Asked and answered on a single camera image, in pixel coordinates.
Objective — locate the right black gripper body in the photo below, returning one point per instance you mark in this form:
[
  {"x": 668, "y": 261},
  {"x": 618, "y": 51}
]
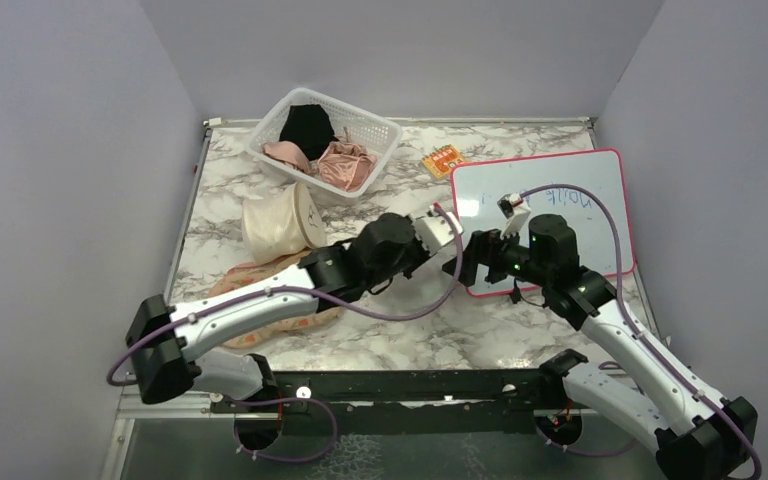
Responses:
[{"x": 507, "y": 257}]

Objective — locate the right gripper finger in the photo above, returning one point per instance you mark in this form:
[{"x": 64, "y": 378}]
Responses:
[
  {"x": 478, "y": 248},
  {"x": 464, "y": 270}
]

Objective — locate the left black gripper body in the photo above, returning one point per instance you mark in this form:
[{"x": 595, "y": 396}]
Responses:
[{"x": 414, "y": 255}]

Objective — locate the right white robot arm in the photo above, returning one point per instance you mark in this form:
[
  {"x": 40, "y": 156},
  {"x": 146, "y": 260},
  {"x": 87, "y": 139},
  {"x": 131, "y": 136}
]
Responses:
[{"x": 693, "y": 430}]

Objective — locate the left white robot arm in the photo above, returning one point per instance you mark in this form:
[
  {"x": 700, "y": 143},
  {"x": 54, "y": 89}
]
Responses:
[{"x": 166, "y": 343}]

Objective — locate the pink satin bra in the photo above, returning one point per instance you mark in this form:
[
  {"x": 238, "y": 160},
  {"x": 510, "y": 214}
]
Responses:
[{"x": 345, "y": 166}]

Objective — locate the cream cylindrical laundry bag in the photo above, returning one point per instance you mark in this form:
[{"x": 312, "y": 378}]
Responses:
[{"x": 281, "y": 225}]

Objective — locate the beige bra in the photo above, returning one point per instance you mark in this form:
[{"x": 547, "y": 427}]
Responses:
[{"x": 289, "y": 154}]

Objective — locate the floral orange laundry bag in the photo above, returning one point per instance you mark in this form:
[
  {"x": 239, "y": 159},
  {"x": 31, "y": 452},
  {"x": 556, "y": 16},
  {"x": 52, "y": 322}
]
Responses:
[{"x": 246, "y": 274}]

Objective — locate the pink framed whiteboard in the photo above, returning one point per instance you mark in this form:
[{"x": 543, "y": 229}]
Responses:
[{"x": 578, "y": 182}]

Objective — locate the orange card pack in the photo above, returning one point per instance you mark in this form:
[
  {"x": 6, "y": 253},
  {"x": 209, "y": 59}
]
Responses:
[{"x": 443, "y": 160}]

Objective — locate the white plastic basket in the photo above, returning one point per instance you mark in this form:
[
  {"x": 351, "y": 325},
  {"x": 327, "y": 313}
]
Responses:
[{"x": 380, "y": 136}]

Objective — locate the black garment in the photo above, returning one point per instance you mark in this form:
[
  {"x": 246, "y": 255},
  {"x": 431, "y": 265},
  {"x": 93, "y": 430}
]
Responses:
[{"x": 309, "y": 128}]

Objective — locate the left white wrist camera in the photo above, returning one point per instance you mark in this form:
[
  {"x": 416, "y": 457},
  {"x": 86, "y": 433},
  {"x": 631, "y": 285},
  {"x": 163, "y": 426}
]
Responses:
[{"x": 436, "y": 228}]

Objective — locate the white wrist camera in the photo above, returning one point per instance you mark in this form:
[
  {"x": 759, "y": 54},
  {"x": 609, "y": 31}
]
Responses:
[
  {"x": 436, "y": 228},
  {"x": 516, "y": 212}
]

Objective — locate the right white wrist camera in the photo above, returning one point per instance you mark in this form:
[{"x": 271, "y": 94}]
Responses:
[{"x": 516, "y": 212}]

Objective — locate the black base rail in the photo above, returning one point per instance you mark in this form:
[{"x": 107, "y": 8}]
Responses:
[{"x": 308, "y": 403}]

